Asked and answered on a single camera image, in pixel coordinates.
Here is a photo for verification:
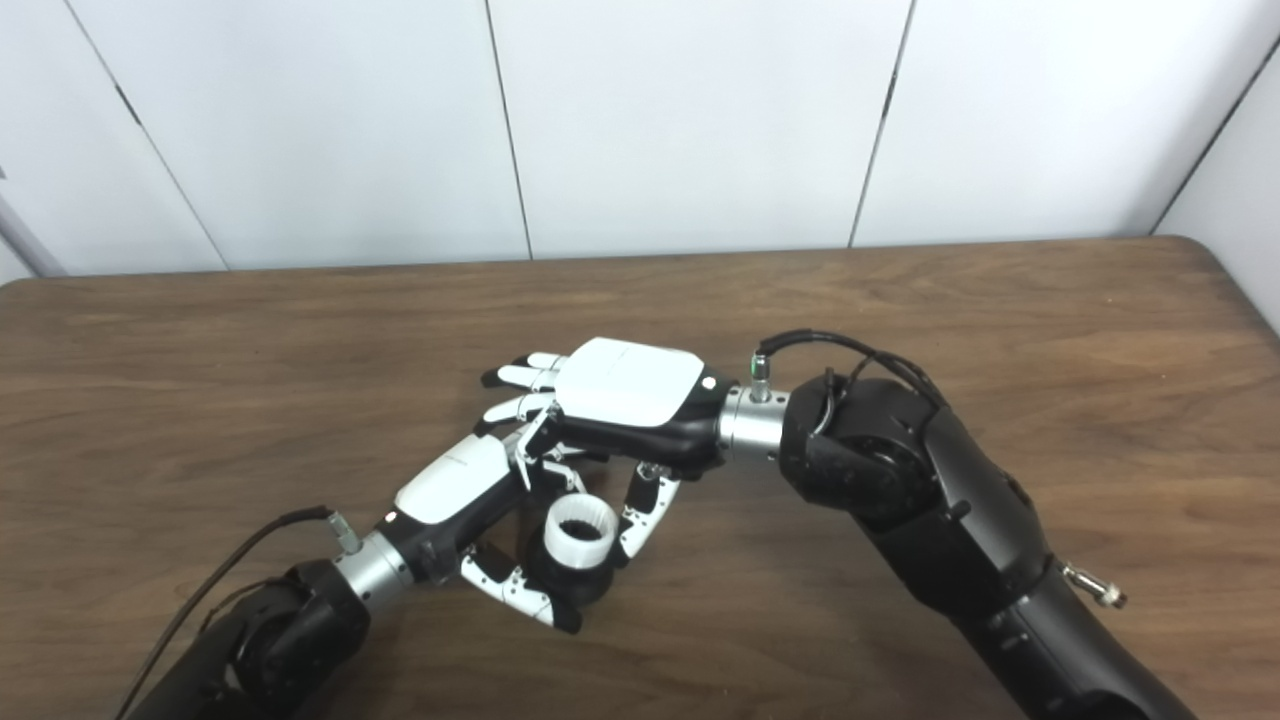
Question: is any round black part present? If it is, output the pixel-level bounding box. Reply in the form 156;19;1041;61
525;510;621;607

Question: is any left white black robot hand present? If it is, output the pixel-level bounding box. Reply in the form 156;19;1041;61
380;425;601;634

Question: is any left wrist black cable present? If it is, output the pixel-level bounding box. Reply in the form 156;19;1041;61
115;506;361;720

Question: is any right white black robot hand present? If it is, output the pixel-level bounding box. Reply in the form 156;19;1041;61
480;338;739;573

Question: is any white ring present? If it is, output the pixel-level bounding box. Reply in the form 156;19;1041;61
543;495;620;573

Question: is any grey wall corner strip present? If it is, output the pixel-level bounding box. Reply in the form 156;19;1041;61
0;170;66;279

